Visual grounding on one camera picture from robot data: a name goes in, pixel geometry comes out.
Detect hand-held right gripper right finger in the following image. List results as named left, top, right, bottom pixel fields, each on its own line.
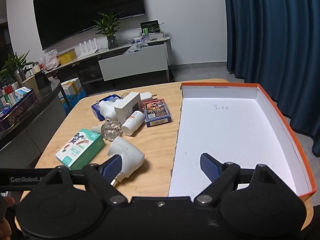
left=194, top=152, right=278, bottom=204

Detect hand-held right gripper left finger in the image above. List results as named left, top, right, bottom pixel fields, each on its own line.
left=45, top=154, right=128, bottom=204

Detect white round plug night light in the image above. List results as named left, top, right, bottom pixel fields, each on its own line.
left=107, top=136, right=145, bottom=188

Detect orange cardboard box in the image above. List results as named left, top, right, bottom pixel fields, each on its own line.
left=168, top=82, right=317, bottom=198

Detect green white bandage box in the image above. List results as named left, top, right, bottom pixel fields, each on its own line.
left=55, top=129, right=105, bottom=170

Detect white pill bottle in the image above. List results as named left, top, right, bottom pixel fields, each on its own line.
left=122, top=110, right=145, bottom=136

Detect white plastic bottle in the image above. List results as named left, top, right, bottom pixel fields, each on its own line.
left=98, top=97, right=122, bottom=122

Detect white block charger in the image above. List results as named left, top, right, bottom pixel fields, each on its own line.
left=114, top=92, right=142, bottom=123

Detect blue box with barcode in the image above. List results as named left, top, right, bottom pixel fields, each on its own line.
left=91, top=94, right=120, bottom=118

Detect person's left hand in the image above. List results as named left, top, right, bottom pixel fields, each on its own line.
left=0, top=196, right=15, bottom=240

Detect black glass side table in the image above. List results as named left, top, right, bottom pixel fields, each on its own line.
left=0, top=80, right=67, bottom=170

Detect red blue card box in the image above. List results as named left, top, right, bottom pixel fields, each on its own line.
left=142, top=98, right=172, bottom=128

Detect purple patterned box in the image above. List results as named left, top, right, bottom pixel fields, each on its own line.
left=0, top=87, right=35, bottom=130

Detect blue plastic bag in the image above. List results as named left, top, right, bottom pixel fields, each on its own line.
left=60, top=89, right=87, bottom=115

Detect small white plug adapter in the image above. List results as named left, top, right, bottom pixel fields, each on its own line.
left=139, top=92, right=160, bottom=103

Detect red white medicine box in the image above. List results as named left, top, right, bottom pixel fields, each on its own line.
left=1, top=85, right=18, bottom=105

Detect blue white medicine box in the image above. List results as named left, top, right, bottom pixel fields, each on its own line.
left=14, top=87, right=33, bottom=98

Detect white yellow floor cartons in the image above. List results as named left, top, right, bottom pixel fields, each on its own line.
left=61, top=78, right=83, bottom=97

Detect plain brown cardboard box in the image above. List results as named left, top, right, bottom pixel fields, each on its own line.
left=22, top=76, right=40, bottom=95

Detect grey white tv cabinet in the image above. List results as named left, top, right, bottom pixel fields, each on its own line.
left=40, top=36, right=173, bottom=85

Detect leafy green plant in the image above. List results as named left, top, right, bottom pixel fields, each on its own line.
left=0, top=51, right=35, bottom=85

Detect white router with antennas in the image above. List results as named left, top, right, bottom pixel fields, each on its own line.
left=79, top=38, right=102, bottom=55

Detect yellow carton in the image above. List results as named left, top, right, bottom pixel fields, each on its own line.
left=58, top=49, right=77, bottom=64

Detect clear plastic packets pile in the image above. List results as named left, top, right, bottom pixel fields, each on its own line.
left=124, top=43, right=149, bottom=54

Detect white red plastic bag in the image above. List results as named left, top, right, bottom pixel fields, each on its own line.
left=39, top=49, right=60, bottom=70

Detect potted green plant dark vase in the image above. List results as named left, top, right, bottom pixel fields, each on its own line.
left=92, top=11, right=124, bottom=50

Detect blue curtain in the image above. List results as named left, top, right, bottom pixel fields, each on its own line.
left=222, top=0, right=320, bottom=158

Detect dark green display box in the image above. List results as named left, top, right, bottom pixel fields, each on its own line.
left=140, top=20, right=160, bottom=36

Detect black wall television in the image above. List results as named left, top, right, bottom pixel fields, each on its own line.
left=33, top=0, right=146, bottom=51

